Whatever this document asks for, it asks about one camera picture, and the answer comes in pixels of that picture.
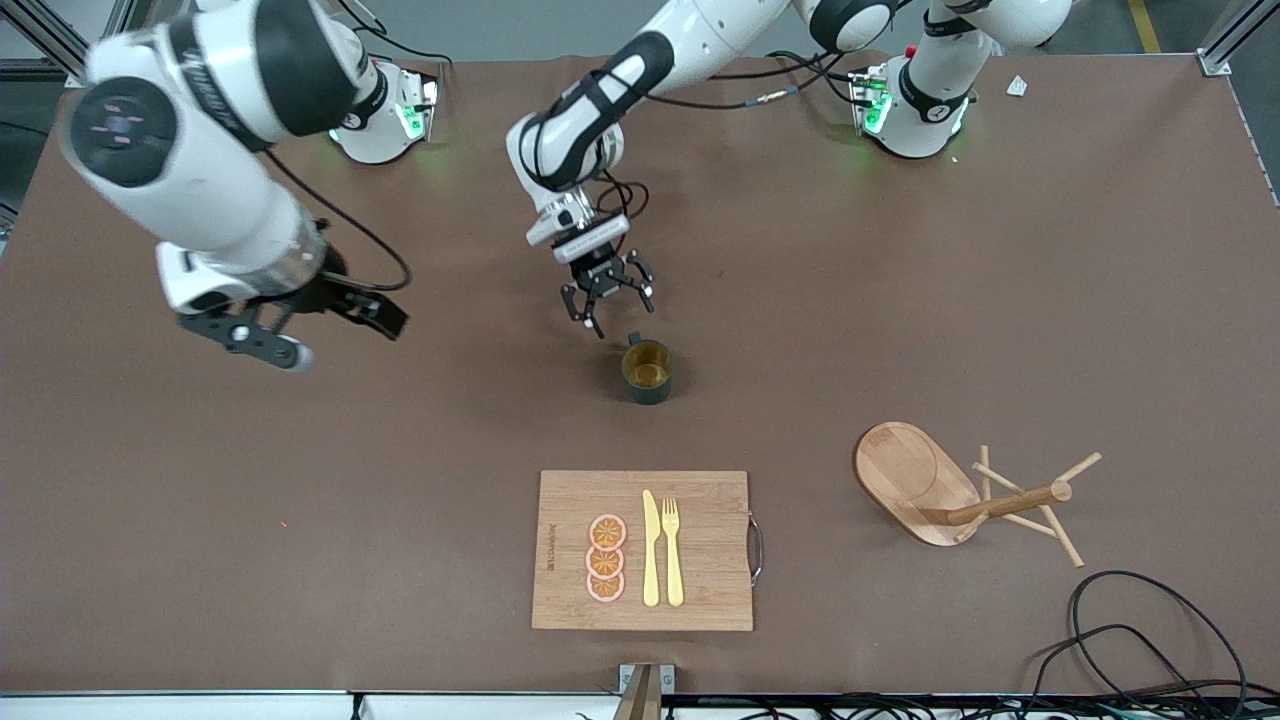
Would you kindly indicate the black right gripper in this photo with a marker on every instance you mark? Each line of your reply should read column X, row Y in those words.
column 335, row 288

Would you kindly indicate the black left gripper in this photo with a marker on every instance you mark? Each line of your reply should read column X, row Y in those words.
column 601, row 270

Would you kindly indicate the dark green mug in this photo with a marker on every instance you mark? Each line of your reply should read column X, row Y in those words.
column 648, row 388

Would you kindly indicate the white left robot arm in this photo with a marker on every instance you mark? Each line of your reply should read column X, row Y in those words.
column 590, row 120

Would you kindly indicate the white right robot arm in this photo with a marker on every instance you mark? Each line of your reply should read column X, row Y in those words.
column 200, row 190

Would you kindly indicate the toy orange slice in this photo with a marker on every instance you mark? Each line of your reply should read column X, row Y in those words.
column 607, row 532
column 604, row 563
column 604, row 589

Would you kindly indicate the yellow plastic knife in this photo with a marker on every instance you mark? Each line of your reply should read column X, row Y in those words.
column 651, row 560

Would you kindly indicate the yellow plastic fork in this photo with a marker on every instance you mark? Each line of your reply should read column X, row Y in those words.
column 673, row 570

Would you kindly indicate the bamboo cutting board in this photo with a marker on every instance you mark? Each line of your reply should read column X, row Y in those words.
column 710, row 560

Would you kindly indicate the wooden mug tree stand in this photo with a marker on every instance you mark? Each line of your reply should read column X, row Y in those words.
column 915, row 480

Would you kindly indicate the small white paper piece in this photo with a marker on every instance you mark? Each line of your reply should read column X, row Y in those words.
column 1017, row 86

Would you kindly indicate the aluminium frame profile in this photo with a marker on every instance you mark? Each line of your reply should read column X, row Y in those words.
column 1230, row 35
column 50, row 30

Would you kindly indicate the white table edge rail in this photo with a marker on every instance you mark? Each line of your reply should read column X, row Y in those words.
column 200, row 708

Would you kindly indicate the metal mounting bracket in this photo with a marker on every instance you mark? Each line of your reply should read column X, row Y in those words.
column 645, row 690

